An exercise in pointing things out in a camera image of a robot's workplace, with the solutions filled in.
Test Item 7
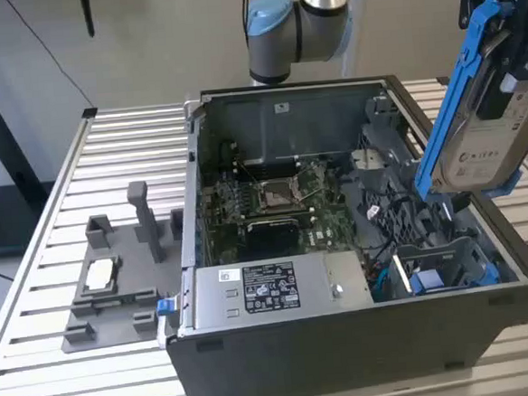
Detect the blue data wire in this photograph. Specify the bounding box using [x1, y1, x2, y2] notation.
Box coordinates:
[367, 263, 392, 303]

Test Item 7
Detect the thin metal locking lever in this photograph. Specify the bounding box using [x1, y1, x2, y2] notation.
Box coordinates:
[237, 158, 265, 188]

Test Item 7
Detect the green motherboard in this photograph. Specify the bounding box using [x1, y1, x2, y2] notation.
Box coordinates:
[197, 154, 370, 267]

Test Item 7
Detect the thin black wall cable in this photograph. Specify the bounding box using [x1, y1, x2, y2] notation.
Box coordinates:
[5, 0, 97, 116]

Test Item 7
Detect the grey plastic drive bracket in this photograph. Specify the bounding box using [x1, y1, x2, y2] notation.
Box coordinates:
[334, 90, 458, 248]

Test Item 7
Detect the black stand frame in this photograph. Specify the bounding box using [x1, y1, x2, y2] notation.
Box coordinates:
[0, 45, 60, 259]

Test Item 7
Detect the black open PC case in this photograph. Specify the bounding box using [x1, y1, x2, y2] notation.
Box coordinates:
[141, 64, 528, 396]

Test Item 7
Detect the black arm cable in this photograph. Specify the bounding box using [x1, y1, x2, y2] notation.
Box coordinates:
[240, 0, 257, 31]

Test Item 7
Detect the CPU socket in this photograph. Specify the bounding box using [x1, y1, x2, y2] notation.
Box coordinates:
[253, 176, 303, 214]

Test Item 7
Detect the silver power supply unit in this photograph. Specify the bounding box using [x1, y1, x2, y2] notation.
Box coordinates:
[190, 249, 376, 332]

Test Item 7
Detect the grey parts rack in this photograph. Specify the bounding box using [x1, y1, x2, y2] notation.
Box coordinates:
[52, 177, 194, 354]

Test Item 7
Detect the graphics card with black fan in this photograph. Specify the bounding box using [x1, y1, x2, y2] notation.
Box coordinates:
[244, 216, 304, 250]

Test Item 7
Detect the metal socket cover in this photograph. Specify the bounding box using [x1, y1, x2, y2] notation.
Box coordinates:
[288, 160, 329, 198]

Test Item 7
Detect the black disk wire with label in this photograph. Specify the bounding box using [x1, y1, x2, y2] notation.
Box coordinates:
[356, 193, 452, 229]

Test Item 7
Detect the black hanging strap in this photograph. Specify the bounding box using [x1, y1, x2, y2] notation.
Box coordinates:
[78, 0, 97, 40]

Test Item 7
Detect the blue case latch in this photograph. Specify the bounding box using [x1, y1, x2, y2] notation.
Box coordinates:
[154, 296, 177, 318]

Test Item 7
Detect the silver CPU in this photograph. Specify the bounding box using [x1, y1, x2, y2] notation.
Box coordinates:
[81, 258, 118, 292]

